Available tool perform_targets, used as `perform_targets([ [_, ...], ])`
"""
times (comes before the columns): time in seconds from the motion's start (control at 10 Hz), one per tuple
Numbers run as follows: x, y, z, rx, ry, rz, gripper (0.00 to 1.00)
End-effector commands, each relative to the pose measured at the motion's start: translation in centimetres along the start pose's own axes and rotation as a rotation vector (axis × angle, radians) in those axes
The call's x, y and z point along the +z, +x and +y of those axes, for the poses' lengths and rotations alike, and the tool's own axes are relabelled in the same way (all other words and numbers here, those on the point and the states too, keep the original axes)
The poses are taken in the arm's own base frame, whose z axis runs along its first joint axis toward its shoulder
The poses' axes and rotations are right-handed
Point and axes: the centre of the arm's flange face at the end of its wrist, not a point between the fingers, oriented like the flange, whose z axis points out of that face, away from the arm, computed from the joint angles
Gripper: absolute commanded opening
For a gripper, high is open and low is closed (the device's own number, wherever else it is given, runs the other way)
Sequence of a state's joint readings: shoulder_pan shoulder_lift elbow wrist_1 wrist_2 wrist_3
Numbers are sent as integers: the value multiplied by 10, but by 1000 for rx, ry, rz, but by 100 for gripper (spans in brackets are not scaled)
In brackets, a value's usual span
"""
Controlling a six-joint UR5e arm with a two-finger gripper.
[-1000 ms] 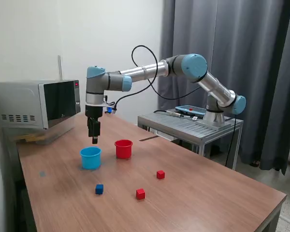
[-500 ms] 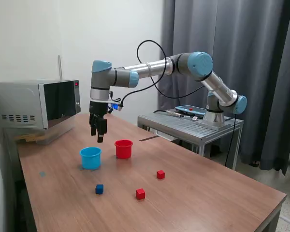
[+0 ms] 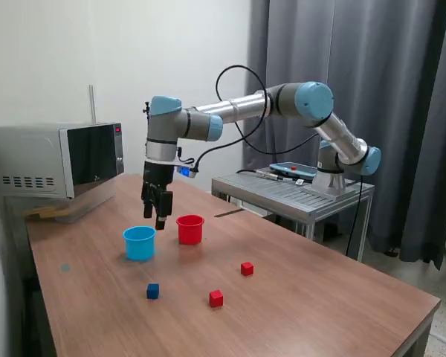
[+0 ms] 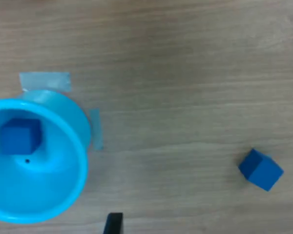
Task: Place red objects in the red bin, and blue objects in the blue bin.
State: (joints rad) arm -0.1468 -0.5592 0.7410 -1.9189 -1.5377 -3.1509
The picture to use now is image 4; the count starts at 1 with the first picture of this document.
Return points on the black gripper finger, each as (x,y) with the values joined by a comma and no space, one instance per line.
(113,224)

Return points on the blue cube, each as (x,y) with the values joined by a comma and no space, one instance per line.
(17,139)
(261,170)

